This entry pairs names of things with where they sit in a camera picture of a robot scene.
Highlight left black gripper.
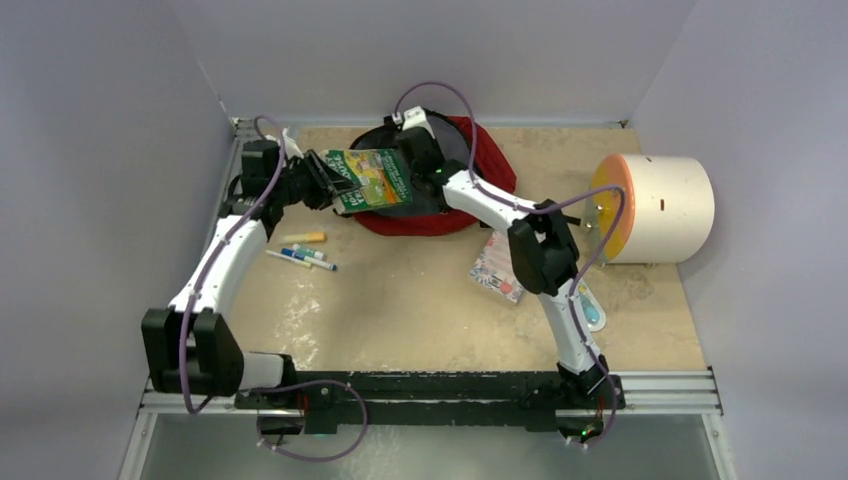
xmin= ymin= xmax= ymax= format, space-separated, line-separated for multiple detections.
xmin=271 ymin=150 xmax=357 ymax=211

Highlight red backpack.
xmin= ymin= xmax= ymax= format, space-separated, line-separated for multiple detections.
xmin=350 ymin=108 xmax=547 ymax=237

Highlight green treehouse paperback book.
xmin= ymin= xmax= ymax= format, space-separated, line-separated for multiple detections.
xmin=320 ymin=149 xmax=413 ymax=215

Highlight floral cover book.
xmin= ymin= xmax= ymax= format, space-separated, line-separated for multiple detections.
xmin=469 ymin=231 xmax=525 ymax=304

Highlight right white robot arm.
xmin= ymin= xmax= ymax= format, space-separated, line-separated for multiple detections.
xmin=396 ymin=126 xmax=620 ymax=410

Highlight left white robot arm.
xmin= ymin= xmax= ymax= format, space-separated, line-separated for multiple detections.
xmin=141 ymin=137 xmax=354 ymax=409

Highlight thin yellow-green pen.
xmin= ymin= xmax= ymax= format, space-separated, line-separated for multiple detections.
xmin=264 ymin=250 xmax=312 ymax=269

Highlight light blue pencil case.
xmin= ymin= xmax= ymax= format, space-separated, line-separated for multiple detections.
xmin=577 ymin=280 xmax=607 ymax=332

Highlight white cylinder with coloured disc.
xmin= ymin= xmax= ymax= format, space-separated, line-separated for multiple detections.
xmin=590 ymin=154 xmax=715 ymax=264

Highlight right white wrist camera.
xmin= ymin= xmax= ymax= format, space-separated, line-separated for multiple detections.
xmin=390 ymin=106 xmax=436 ymax=139

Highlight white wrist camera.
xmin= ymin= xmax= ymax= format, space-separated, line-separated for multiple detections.
xmin=390 ymin=106 xmax=436 ymax=139
xmin=278 ymin=127 xmax=304 ymax=162

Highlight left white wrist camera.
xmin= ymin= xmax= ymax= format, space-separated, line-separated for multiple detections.
xmin=278 ymin=127 xmax=304 ymax=162

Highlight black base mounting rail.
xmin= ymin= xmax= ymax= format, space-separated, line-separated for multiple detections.
xmin=234 ymin=371 xmax=626 ymax=435

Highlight aluminium frame rails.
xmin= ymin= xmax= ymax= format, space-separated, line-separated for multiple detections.
xmin=119 ymin=117 xmax=737 ymax=480

